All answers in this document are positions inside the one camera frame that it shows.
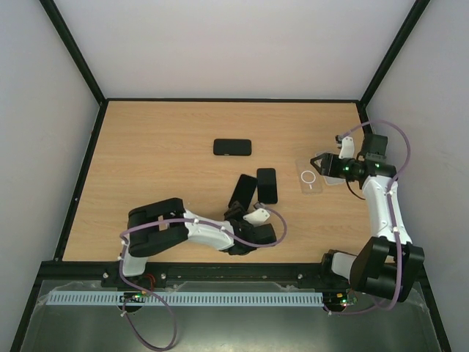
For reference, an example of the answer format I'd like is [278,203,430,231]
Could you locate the clear phone case with ring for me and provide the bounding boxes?
[295,158,322,195]

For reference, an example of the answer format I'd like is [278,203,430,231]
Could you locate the black smartphone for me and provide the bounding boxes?
[256,168,278,205]

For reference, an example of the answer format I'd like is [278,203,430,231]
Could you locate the black phone case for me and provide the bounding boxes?
[213,139,252,156]

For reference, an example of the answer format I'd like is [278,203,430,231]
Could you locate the white phone case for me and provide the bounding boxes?
[315,150,345,186]

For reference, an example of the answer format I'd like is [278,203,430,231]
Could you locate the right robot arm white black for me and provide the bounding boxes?
[310,134,424,302]

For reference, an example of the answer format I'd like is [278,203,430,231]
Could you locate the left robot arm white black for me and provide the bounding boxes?
[121,198,277,277]

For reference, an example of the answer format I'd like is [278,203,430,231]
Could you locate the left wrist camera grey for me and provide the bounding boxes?
[243,208,270,227]

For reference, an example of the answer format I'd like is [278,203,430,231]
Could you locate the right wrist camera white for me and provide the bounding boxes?
[336,135,355,160]

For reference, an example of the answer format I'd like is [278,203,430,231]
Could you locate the black mounting rail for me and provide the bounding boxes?
[100,262,363,290]

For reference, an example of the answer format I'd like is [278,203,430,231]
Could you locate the light blue slotted cable duct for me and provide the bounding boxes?
[45,291,323,307]

